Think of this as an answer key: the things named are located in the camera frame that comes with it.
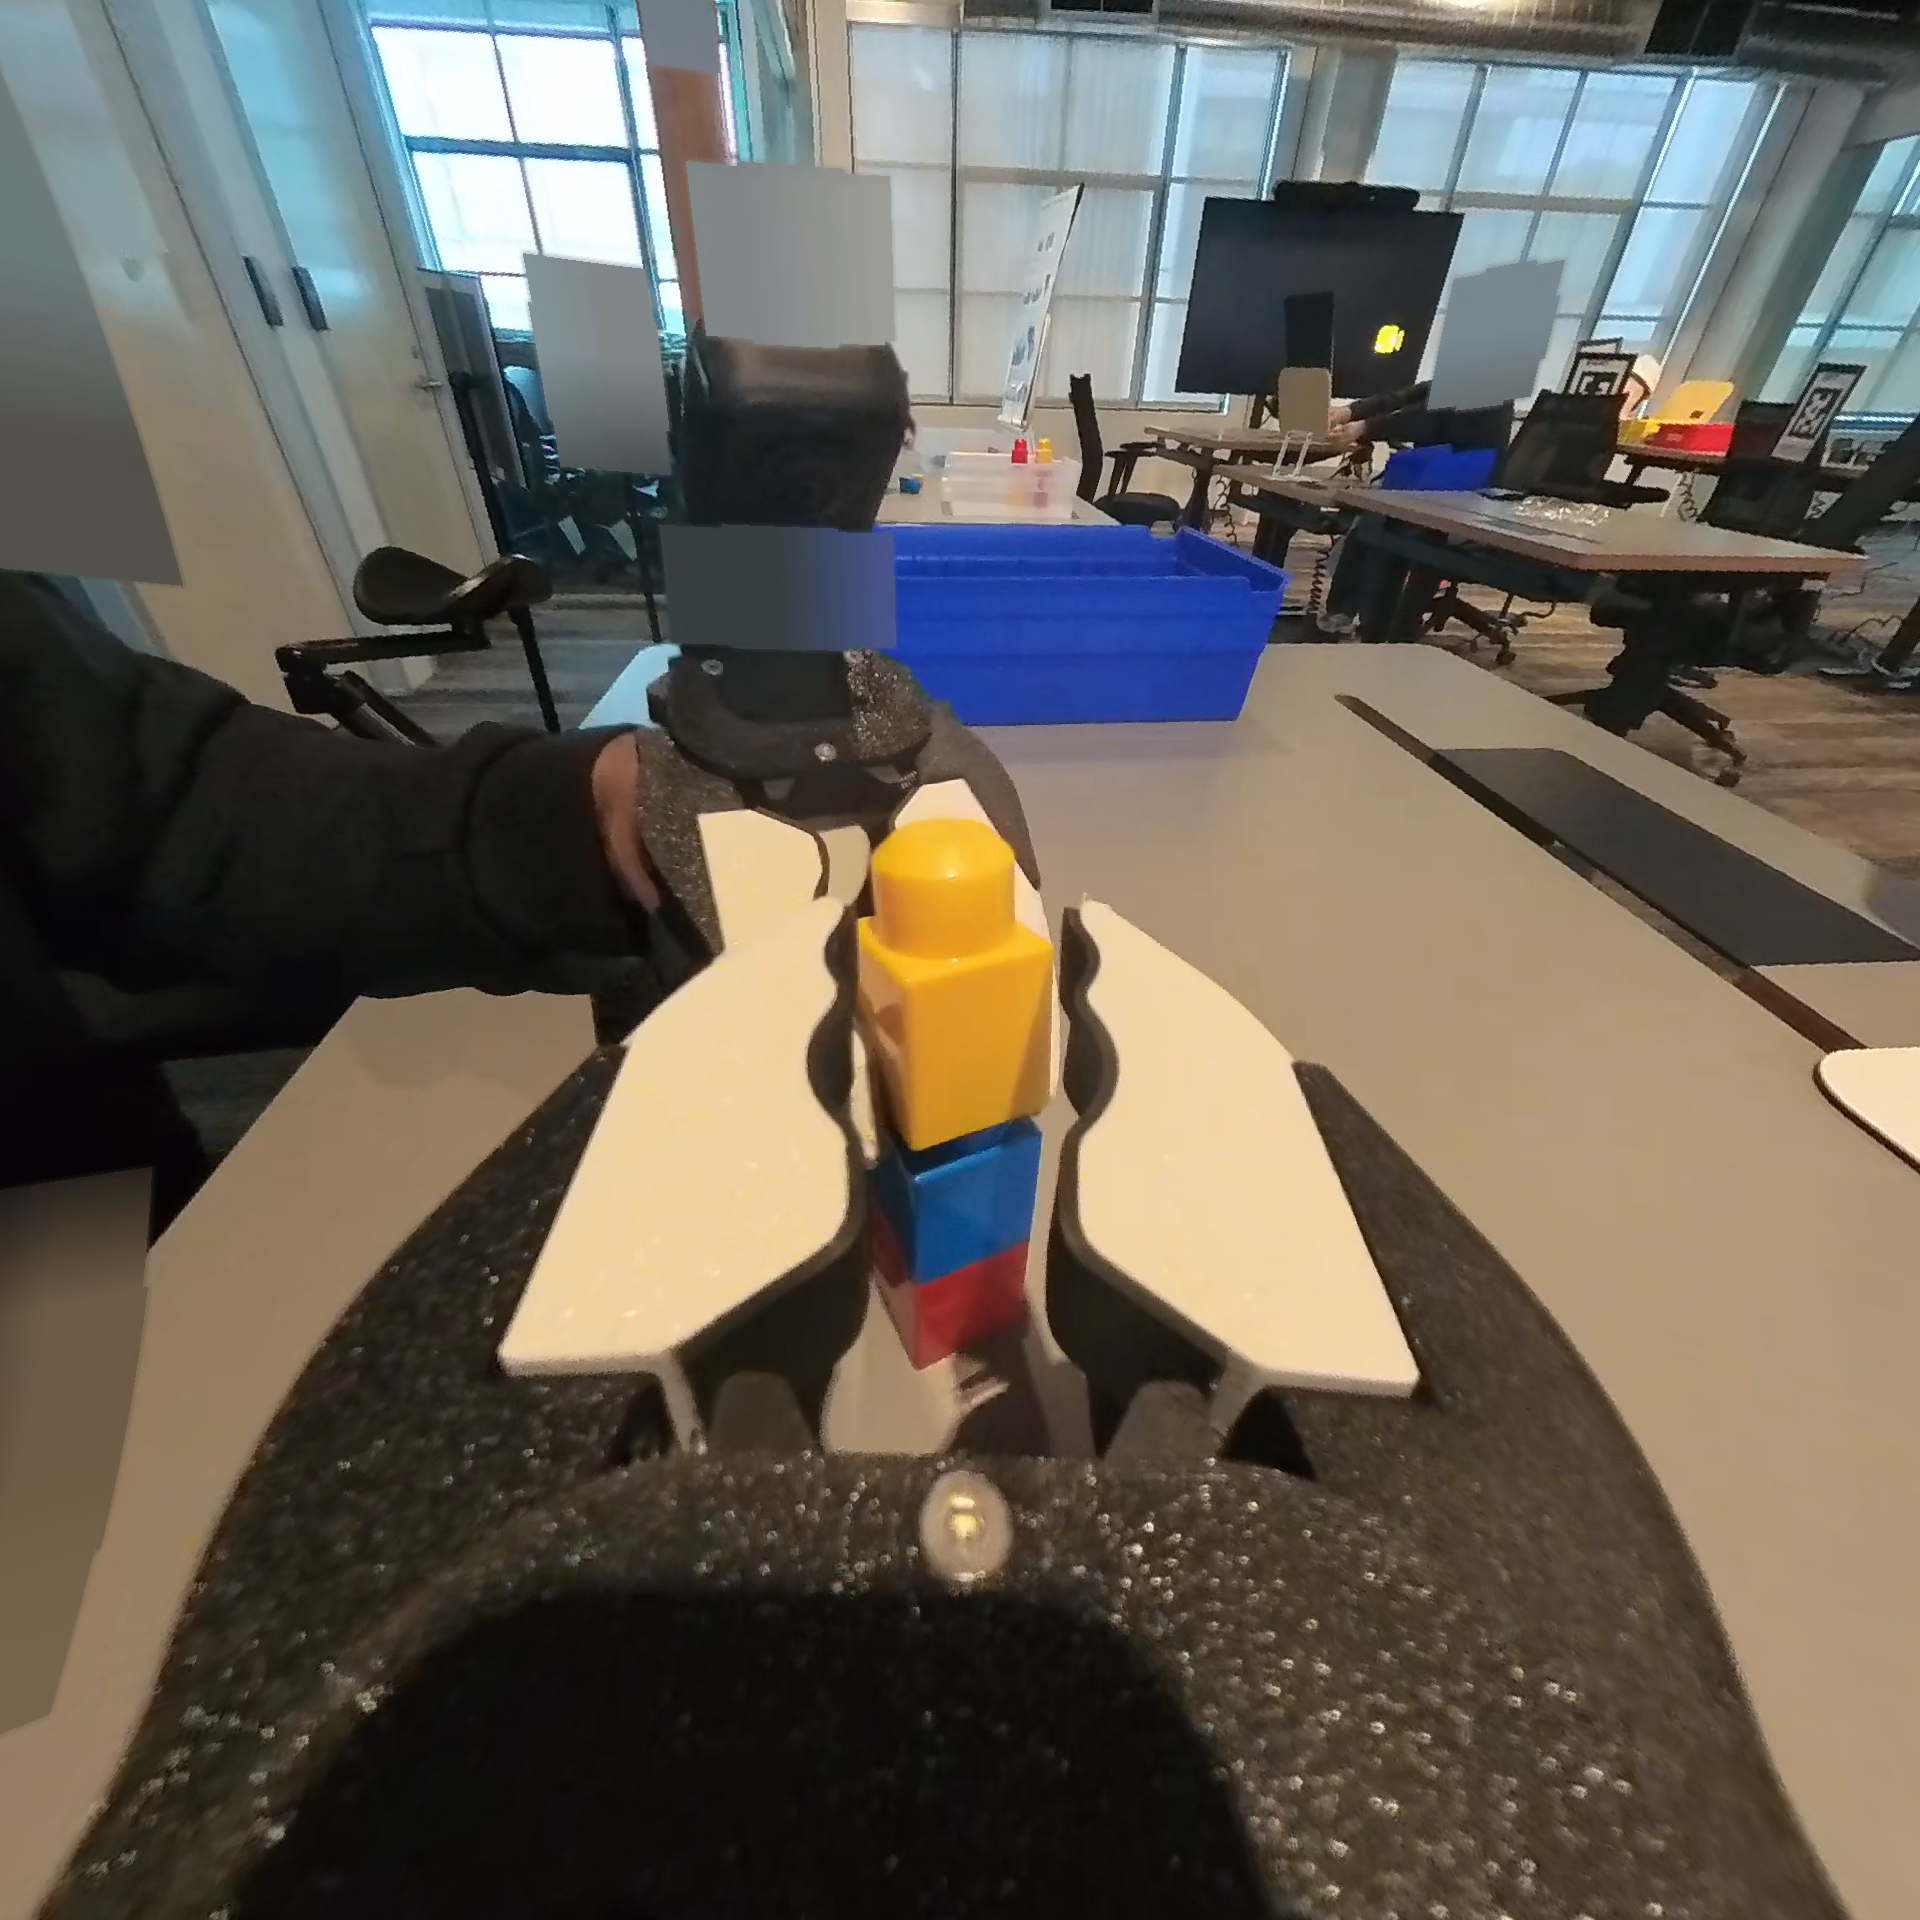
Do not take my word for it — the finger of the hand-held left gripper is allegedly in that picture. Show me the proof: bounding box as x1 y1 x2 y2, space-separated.
697 806 873 963
897 776 1056 945

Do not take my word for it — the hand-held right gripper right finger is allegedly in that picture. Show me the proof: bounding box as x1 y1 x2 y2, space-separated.
1043 894 1423 1442

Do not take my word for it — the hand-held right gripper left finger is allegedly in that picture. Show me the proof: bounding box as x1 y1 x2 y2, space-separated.
499 897 880 1451

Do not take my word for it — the blue plastic bin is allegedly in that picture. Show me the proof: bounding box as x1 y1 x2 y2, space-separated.
889 525 1293 731

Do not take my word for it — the yellow mega block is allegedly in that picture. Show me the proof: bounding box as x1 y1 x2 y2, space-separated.
855 817 1060 1154

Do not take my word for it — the blue mega block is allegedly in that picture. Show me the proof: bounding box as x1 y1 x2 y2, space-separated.
867 1116 1048 1309

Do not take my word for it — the red mega block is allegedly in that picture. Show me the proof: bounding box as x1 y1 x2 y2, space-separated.
870 1236 1038 1371

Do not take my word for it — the person's left forearm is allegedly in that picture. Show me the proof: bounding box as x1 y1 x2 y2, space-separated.
0 570 650 1188

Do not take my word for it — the person's left hand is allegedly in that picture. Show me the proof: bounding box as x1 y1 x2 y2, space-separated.
592 731 667 912

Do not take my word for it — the clear plastic box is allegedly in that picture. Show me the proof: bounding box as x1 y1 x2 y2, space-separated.
914 426 1086 522

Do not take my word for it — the white poster board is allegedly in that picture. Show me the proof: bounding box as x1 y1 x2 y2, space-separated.
994 182 1086 430

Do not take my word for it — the brown wooden desk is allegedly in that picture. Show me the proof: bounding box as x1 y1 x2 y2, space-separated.
1326 483 1872 782
1146 425 1383 564

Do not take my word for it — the large black monitor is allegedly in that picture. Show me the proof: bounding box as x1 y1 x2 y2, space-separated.
1175 194 1469 411

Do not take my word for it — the person's dark clothed body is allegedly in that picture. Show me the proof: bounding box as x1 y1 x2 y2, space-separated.
0 974 212 1195

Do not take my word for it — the white round object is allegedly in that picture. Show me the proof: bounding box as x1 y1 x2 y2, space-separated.
1814 1045 1920 1173

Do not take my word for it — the yellow bin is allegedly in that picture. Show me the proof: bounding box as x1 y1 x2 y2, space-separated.
1616 378 1738 445

